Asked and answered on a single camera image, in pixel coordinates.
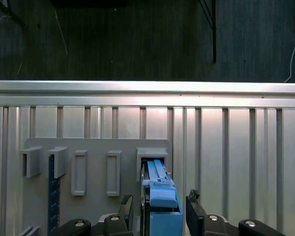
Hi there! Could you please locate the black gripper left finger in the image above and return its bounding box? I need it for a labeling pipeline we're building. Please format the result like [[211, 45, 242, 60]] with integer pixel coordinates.
[[60, 195, 134, 236]]

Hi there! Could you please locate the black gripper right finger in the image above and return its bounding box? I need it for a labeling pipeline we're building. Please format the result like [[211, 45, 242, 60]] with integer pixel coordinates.
[[186, 188, 282, 236]]

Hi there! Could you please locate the hard disk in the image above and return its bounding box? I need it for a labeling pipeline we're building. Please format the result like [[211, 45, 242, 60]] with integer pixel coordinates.
[[139, 158, 184, 236]]

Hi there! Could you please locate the blue RAM stick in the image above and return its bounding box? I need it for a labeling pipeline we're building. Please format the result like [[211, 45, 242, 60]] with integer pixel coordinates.
[[48, 154, 61, 233]]

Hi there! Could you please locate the grey parts rack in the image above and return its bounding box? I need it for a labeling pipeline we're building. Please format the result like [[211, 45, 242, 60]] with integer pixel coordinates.
[[19, 137, 174, 236]]

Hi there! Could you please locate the thin white cable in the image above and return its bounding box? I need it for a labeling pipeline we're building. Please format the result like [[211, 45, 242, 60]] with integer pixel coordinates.
[[282, 19, 295, 84]]

